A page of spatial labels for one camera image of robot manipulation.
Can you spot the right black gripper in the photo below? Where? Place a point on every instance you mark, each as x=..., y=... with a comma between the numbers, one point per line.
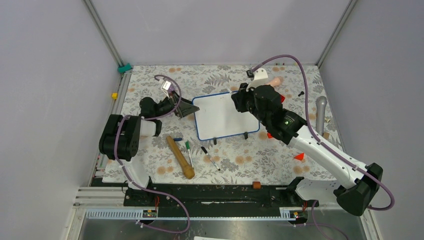
x=239, y=97

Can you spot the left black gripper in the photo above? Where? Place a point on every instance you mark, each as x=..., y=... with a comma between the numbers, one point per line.
x=183, y=107

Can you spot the blue-framed whiteboard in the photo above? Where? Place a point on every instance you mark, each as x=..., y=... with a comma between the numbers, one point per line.
x=218, y=118

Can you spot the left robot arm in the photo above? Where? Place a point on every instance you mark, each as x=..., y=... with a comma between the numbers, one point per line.
x=121, y=135

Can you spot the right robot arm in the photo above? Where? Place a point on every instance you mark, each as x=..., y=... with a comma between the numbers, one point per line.
x=358, y=181

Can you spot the red rectangular tray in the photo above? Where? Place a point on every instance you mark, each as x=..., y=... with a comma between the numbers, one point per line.
x=282, y=98

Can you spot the pink plastic cylinder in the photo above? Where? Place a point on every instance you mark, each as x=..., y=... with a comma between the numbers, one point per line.
x=277, y=81

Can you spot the green-capped marker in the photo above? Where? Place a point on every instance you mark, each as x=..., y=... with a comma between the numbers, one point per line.
x=188, y=148

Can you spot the black-capped marker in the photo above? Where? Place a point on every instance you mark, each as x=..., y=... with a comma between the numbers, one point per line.
x=210, y=158

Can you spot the silver grey microphone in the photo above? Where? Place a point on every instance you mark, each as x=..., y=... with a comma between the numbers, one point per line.
x=321, y=104

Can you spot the teal corner clip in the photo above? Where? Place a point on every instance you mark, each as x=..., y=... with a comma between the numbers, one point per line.
x=125, y=68

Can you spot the red wedge block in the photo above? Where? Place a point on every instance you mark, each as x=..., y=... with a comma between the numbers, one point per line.
x=300, y=157

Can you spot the small wooden cube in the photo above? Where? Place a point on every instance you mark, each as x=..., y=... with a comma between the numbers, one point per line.
x=326, y=135

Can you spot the brown cork cylinder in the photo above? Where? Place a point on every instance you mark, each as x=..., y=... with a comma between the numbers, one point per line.
x=256, y=185

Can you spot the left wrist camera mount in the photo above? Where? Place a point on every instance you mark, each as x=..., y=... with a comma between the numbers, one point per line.
x=166, y=85

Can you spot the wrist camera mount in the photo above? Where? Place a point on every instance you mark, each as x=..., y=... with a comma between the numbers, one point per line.
x=260, y=78
x=166, y=85

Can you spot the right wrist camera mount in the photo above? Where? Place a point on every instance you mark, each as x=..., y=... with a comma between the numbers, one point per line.
x=260, y=78

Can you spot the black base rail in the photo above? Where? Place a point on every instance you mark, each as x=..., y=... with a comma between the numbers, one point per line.
x=217, y=201

